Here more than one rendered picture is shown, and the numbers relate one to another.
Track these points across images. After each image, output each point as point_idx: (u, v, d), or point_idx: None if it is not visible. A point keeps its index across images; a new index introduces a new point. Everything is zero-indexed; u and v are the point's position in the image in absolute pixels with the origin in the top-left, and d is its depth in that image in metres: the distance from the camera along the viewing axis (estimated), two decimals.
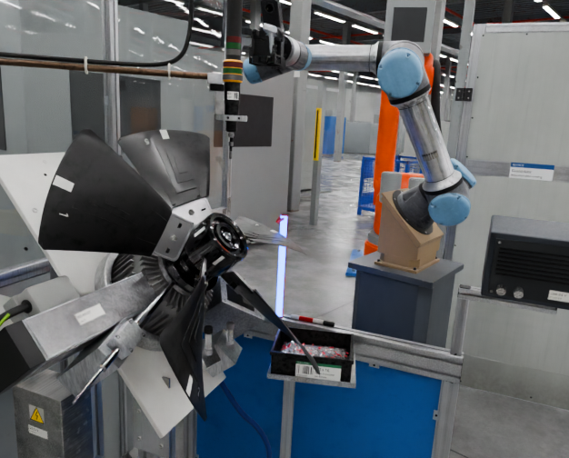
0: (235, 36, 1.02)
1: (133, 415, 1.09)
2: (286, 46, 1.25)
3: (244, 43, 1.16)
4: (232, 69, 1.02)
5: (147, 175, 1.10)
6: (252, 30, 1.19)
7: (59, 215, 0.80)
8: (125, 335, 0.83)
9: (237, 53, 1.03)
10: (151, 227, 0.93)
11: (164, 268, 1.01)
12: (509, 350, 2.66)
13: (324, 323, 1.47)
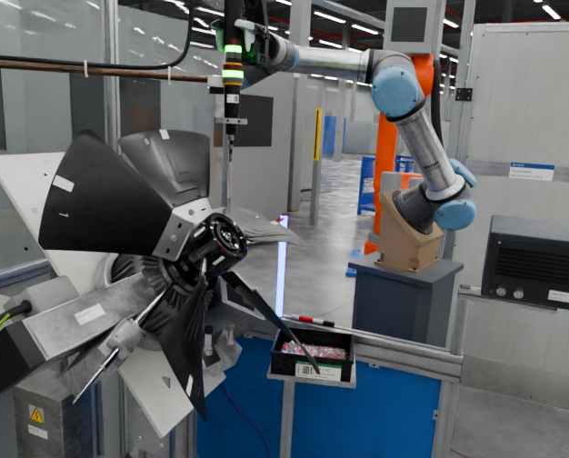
0: (235, 39, 1.02)
1: (133, 415, 1.09)
2: (272, 44, 1.17)
3: None
4: (232, 72, 1.03)
5: (147, 175, 1.10)
6: None
7: (59, 215, 0.80)
8: (125, 335, 0.83)
9: (237, 55, 1.03)
10: (151, 227, 0.93)
11: (164, 268, 1.01)
12: (509, 350, 2.66)
13: (324, 323, 1.47)
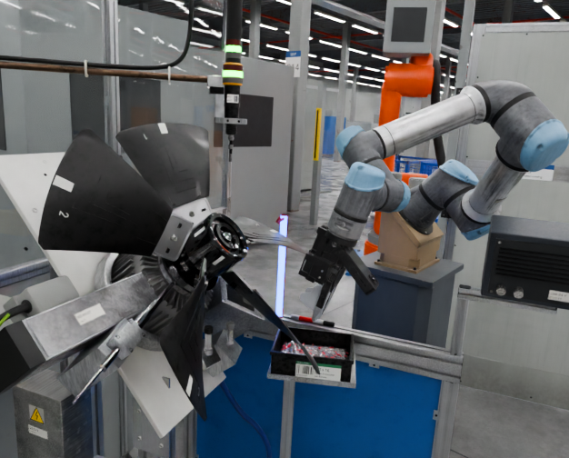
0: (235, 39, 1.02)
1: (133, 415, 1.09)
2: None
3: (314, 293, 1.05)
4: (232, 72, 1.03)
5: None
6: (333, 286, 1.02)
7: (142, 134, 1.13)
8: (125, 335, 0.83)
9: (237, 55, 1.03)
10: (184, 191, 1.09)
11: None
12: (509, 350, 2.66)
13: (324, 323, 1.47)
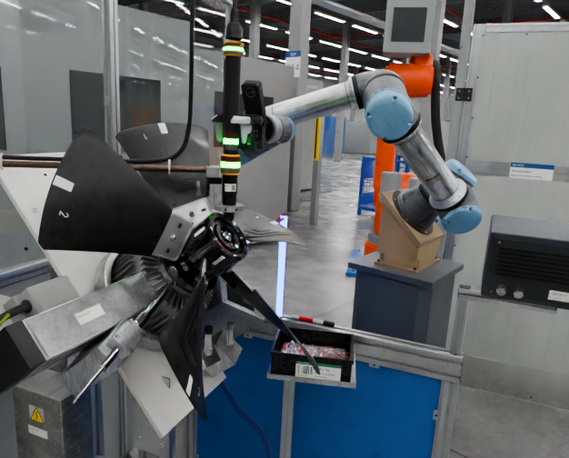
0: (233, 133, 1.06)
1: (133, 415, 1.09)
2: (268, 127, 1.21)
3: None
4: (229, 164, 1.07)
5: None
6: None
7: (142, 134, 1.13)
8: (125, 335, 0.83)
9: (234, 147, 1.07)
10: (184, 191, 1.09)
11: None
12: (509, 350, 2.66)
13: (324, 323, 1.47)
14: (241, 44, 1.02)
